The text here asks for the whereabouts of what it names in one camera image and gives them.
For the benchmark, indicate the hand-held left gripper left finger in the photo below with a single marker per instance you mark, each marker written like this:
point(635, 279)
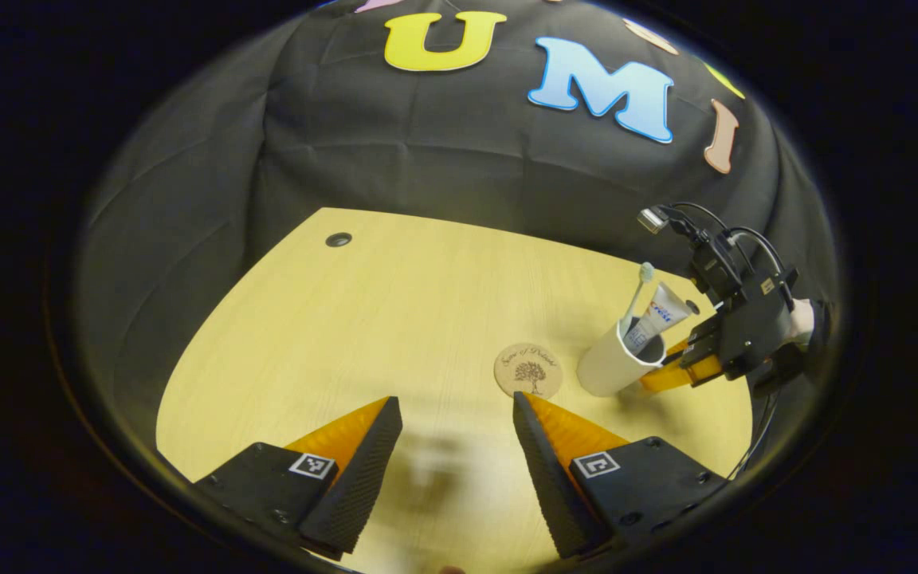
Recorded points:
point(355, 478)

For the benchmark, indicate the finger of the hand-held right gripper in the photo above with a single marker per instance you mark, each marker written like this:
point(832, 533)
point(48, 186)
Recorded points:
point(678, 371)

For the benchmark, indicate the white toothbrush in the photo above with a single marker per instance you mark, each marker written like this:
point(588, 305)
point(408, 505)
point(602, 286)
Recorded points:
point(646, 273)

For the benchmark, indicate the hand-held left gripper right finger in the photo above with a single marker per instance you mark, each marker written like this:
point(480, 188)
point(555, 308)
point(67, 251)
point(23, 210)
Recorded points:
point(551, 478)

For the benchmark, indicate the round wooden coaster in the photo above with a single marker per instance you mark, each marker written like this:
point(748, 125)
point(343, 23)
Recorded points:
point(528, 371)

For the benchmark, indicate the black backdrop cloth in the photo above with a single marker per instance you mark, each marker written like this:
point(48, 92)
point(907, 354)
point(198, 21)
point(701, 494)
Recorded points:
point(427, 143)

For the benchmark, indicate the light wooden desktop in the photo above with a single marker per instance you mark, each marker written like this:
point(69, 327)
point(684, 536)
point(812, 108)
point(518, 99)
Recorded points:
point(363, 319)

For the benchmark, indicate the white toothpaste tube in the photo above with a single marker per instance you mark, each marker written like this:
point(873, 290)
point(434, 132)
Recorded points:
point(662, 307)

